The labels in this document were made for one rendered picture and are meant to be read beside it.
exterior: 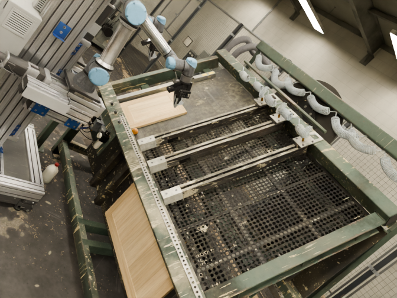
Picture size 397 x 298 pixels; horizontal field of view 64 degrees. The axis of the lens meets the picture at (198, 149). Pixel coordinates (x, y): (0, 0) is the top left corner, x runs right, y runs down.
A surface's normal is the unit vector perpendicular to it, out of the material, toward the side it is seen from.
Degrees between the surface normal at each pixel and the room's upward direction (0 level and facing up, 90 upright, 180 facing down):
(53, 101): 90
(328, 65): 90
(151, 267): 90
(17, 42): 90
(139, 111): 50
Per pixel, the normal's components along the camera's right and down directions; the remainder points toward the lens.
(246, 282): -0.04, -0.72
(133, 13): 0.35, 0.44
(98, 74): 0.19, 0.64
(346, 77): -0.60, -0.33
